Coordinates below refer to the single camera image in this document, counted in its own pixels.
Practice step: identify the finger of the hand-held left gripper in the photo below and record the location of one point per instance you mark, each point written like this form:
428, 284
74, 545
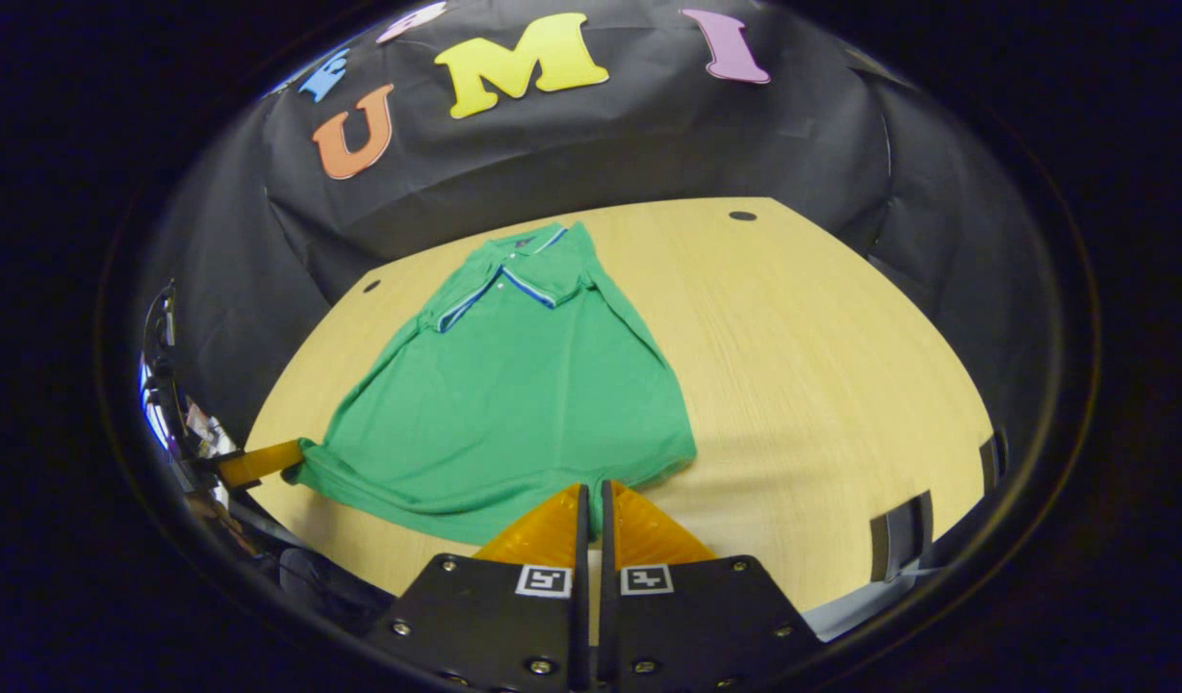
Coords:
259, 462

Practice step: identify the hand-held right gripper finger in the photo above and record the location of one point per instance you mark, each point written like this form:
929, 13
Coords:
581, 549
605, 549

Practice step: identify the green T-shirt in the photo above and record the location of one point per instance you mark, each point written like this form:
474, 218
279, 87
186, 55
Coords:
514, 404

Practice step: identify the dark rectangular object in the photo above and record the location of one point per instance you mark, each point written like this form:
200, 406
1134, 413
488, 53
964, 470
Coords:
901, 537

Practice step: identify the black backdrop cloth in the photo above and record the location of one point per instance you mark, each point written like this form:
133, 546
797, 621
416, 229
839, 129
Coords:
601, 144

